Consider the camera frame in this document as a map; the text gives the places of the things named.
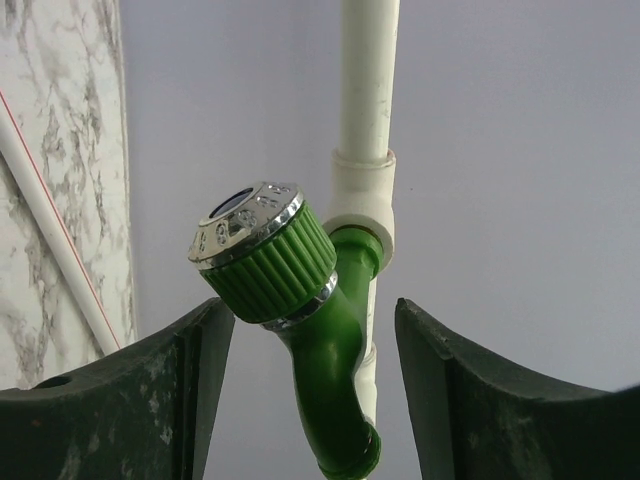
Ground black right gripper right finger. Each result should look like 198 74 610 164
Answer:
395 299 639 480

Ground white pvc pipe frame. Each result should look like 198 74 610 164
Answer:
1 1 400 426

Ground green water faucet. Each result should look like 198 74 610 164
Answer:
188 181 383 479

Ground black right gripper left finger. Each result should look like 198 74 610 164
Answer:
1 298 235 479

